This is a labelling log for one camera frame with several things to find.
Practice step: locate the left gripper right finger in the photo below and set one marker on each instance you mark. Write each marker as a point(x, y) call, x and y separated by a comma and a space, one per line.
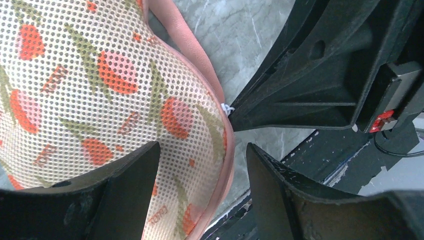
point(288, 205)

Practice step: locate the floral mesh laundry bag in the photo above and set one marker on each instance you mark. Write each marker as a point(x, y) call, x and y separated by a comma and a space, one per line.
point(84, 83)

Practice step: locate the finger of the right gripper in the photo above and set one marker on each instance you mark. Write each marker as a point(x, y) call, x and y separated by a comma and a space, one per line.
point(305, 79)

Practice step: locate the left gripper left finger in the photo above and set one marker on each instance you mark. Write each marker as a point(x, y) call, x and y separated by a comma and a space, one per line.
point(108, 203)

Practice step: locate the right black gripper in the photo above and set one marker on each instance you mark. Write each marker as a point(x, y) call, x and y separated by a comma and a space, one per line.
point(387, 66)

